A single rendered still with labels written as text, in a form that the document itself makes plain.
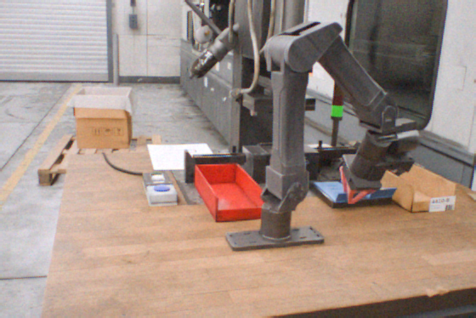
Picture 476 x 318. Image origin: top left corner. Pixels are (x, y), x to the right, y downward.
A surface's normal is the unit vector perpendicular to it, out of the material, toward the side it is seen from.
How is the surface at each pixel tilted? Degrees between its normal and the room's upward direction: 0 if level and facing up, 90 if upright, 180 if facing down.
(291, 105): 93
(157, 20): 90
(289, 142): 87
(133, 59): 90
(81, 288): 0
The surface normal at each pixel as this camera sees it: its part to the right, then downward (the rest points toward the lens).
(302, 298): 0.04, -0.96
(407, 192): -0.96, 0.04
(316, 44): 0.40, 0.27
